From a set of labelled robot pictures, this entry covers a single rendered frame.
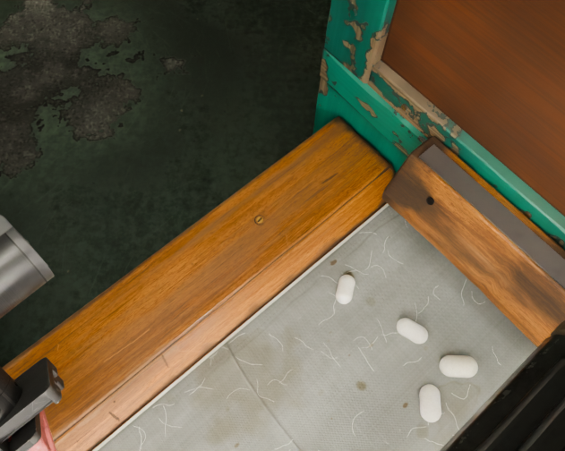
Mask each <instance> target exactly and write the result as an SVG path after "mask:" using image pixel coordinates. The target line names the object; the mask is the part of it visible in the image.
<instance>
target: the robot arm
mask: <svg viewBox="0 0 565 451"><path fill-rule="evenodd" d="M52 277H54V274H53V272H52V271H51V269H50V268H49V266H48V264H47V263H46V262H45V261H44V260H43V259H42V258H41V257H40V256H39V255H38V253H37V252H36V251H35V250H34V249H33V248H32V246H31V245H30V243H29V241H28V240H25V239H24V238H23V237H22V235H21V234H20V233H19V232H18V231H17V230H16V229H15V228H14V227H13V226H12V225H11V224H10V223H9V221H8V220H7V219H6V218H5V217H4V216H2V215H0V319H1V318H2V317H3V316H4V315H5V314H6V313H8V312H9V311H10V310H12V309H13V308H14V307H16V306H17V305H18V304H19V303H21V302H22V301H23V300H25V299H26V298H27V297H29V296H30V295H31V294H33V293H34V292H35V291H36V290H38V289H39V288H40V287H41V286H42V285H43V284H45V283H46V282H47V281H48V280H50V279H51V278H52ZM63 389H64V381H63V380H62V379H61V378H60V377H59V376H58V373H57V368H56V366H55V365H54V364H53V363H52V362H51V361H50V360H49V359H48V358H47V357H44V358H42V359H41V360H39V361H38V362H36V363H35V364H34V365H33V366H31V367H30V368H29V369H27V370H26V371H24V372H23V373H22V374H21V375H20V376H19V377H18V378H16V379H15V380H13V379H12V378H11V377H10V376H9V375H8V374H7V373H6V372H5V371H4V370H3V369H2V368H1V367H0V451H56V446H55V443H54V440H53V437H52V434H51V431H50V428H49V426H48V422H47V417H46V415H45V412H44V409H45V408H47V407H48V406H49V405H50V404H52V403H53V402H54V403H55V404H58V403H59V401H60V400H61V398H62V393H61V391H62V390H63Z"/></svg>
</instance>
